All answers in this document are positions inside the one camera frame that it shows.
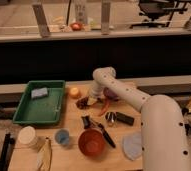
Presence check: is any red apple in background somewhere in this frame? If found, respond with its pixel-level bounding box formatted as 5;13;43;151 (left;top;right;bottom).
70;22;83;31

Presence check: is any black office chair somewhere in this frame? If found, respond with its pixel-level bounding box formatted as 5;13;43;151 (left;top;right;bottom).
131;0;187;28

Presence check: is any blue grey sponge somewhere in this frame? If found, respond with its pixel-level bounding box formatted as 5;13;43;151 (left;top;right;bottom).
31;88;48;99

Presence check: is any orange red bowl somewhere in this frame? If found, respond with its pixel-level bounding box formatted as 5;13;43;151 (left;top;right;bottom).
78;129;105;157

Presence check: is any black rectangular block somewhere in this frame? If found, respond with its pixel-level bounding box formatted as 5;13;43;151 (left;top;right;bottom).
116;112;134;126

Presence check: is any green plastic tray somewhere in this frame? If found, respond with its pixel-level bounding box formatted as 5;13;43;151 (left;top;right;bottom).
13;80;65;125

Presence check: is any red chili pepper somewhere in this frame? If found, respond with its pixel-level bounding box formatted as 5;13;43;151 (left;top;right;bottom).
98;99;110;116

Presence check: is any black handled tool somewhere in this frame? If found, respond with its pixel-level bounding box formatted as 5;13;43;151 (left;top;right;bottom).
81;115;116;148

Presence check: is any light blue cloth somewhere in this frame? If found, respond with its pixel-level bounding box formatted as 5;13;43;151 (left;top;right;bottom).
122;132;142;161

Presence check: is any small metal cup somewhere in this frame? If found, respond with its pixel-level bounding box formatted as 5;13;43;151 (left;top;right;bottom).
105;112;116;126

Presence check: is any yellowish banana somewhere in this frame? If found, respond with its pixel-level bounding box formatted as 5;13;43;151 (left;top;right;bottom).
37;138;52;171

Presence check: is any blue plastic cup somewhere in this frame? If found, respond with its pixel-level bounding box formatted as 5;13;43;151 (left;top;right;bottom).
55;129;70;146

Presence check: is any purple bowl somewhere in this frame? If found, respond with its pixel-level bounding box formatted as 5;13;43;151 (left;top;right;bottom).
103;87;119;101

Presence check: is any orange round fruit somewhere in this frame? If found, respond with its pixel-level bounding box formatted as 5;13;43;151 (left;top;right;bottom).
69;87;81;99

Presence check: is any black chair left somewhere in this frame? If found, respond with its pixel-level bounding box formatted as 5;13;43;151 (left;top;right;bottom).
0;133;15;171

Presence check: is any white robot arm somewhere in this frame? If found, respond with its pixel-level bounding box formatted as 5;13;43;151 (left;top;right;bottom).
89;67;191;171

